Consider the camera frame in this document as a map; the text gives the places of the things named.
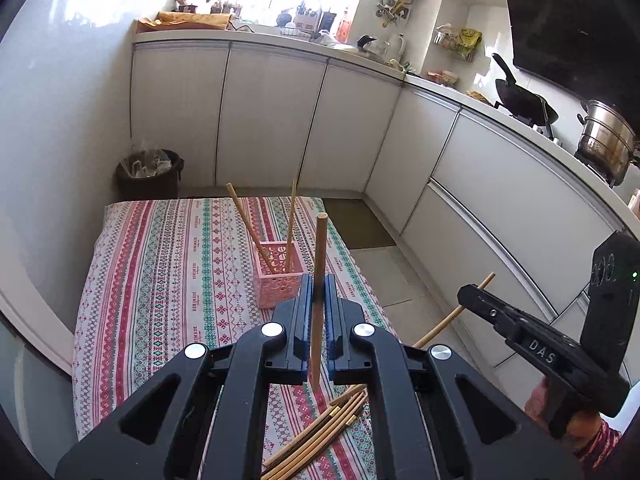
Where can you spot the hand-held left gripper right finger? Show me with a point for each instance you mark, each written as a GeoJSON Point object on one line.
{"type": "Point", "coordinates": [331, 315]}

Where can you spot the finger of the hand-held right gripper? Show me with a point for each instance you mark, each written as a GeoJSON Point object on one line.
{"type": "Point", "coordinates": [485, 307]}

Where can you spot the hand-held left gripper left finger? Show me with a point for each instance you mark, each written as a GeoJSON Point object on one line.
{"type": "Point", "coordinates": [305, 315]}

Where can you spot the pink perforated chopstick holder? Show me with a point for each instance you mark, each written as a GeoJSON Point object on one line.
{"type": "Point", "coordinates": [280, 290]}

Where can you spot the wooden chopstick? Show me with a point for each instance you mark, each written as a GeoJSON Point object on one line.
{"type": "Point", "coordinates": [440, 325]}
{"type": "Point", "coordinates": [320, 250]}
{"type": "Point", "coordinates": [245, 217]}
{"type": "Point", "coordinates": [291, 220]}

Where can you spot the bunch of wooden chopsticks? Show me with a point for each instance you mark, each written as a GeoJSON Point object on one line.
{"type": "Point", "coordinates": [325, 425]}

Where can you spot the person's right forearm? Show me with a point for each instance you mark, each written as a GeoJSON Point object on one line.
{"type": "Point", "coordinates": [602, 442]}

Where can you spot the person's right hand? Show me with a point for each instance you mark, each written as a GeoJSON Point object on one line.
{"type": "Point", "coordinates": [536, 405]}

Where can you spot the brown floor mat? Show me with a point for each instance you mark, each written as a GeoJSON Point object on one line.
{"type": "Point", "coordinates": [357, 225]}

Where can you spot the striped patterned tablecloth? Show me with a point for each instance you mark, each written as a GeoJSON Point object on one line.
{"type": "Point", "coordinates": [150, 285]}

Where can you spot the steel stock pot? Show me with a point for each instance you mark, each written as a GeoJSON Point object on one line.
{"type": "Point", "coordinates": [605, 135]}

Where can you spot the gas stove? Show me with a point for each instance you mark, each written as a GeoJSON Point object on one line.
{"type": "Point", "coordinates": [537, 120]}

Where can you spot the dark trash bin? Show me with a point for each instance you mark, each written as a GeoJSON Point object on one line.
{"type": "Point", "coordinates": [150, 187]}

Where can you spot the white kitchen cabinets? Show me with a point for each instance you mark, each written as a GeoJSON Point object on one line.
{"type": "Point", "coordinates": [270, 115]}

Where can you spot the black wok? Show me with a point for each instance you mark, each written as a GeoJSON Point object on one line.
{"type": "Point", "coordinates": [520, 97]}

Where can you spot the dish of food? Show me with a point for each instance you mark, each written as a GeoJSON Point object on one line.
{"type": "Point", "coordinates": [444, 77]}

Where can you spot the yellow green packet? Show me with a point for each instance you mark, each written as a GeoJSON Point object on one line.
{"type": "Point", "coordinates": [470, 42]}

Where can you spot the white kettle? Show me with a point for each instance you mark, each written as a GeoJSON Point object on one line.
{"type": "Point", "coordinates": [397, 49]}

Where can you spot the glass lid with black knob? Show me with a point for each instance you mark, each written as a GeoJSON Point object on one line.
{"type": "Point", "coordinates": [369, 42]}

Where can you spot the red bottle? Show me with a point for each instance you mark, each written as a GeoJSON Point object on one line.
{"type": "Point", "coordinates": [344, 27]}

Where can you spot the black range hood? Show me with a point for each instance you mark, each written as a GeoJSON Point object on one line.
{"type": "Point", "coordinates": [565, 25]}

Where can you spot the black container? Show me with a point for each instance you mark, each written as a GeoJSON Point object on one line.
{"type": "Point", "coordinates": [326, 21]}

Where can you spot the utensil box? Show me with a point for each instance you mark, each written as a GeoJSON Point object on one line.
{"type": "Point", "coordinates": [306, 20]}

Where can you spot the yellow cloth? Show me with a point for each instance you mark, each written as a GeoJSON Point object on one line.
{"type": "Point", "coordinates": [190, 21]}

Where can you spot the metal wall rack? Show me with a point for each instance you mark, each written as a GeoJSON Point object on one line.
{"type": "Point", "coordinates": [445, 40]}

